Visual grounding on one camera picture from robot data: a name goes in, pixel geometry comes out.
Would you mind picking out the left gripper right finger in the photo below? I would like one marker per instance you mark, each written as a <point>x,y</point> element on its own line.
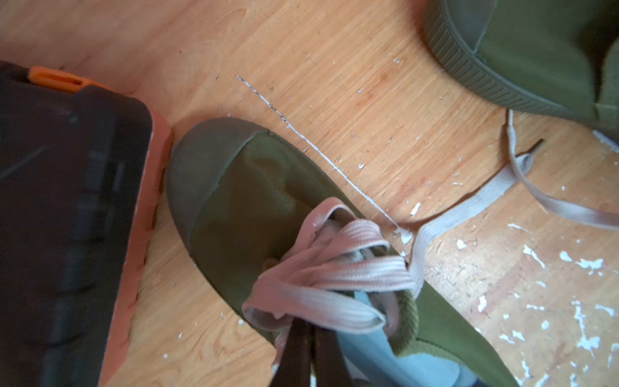
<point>329,364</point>

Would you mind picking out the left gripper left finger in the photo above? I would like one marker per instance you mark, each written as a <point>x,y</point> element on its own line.
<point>295,365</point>

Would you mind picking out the light blue insole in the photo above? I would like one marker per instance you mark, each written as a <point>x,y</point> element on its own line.
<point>372,308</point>

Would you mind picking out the green canvas shoe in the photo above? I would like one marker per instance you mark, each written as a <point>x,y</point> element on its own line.
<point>245,201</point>
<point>555,58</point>

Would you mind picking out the black tool case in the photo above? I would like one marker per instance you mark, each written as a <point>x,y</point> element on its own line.
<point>81,179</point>

